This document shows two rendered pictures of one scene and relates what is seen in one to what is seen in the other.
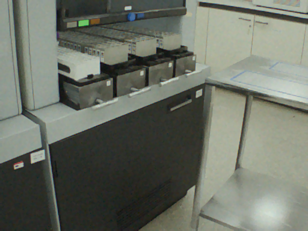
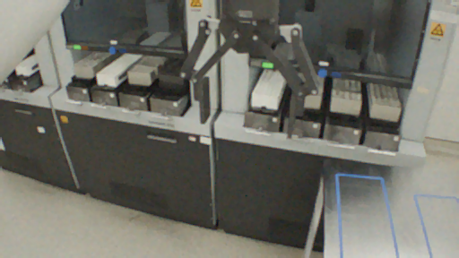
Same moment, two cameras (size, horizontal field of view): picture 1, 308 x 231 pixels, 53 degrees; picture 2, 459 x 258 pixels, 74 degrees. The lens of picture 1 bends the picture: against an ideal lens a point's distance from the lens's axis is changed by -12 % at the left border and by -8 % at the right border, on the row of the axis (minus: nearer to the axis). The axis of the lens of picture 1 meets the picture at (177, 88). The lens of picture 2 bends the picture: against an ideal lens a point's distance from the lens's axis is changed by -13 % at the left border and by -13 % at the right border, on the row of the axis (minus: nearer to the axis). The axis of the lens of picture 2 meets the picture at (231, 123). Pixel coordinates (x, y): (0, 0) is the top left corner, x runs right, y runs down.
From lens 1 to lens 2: 95 cm
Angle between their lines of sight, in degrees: 63
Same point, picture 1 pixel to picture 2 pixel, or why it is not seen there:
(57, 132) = (222, 133)
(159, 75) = (339, 136)
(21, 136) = (195, 123)
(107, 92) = (272, 125)
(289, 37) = not seen: outside the picture
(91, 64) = (266, 98)
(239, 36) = not seen: outside the picture
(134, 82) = (305, 129)
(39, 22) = (232, 55)
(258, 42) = not seen: outside the picture
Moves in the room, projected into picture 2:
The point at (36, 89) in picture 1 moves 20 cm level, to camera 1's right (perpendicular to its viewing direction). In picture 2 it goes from (227, 98) to (246, 124)
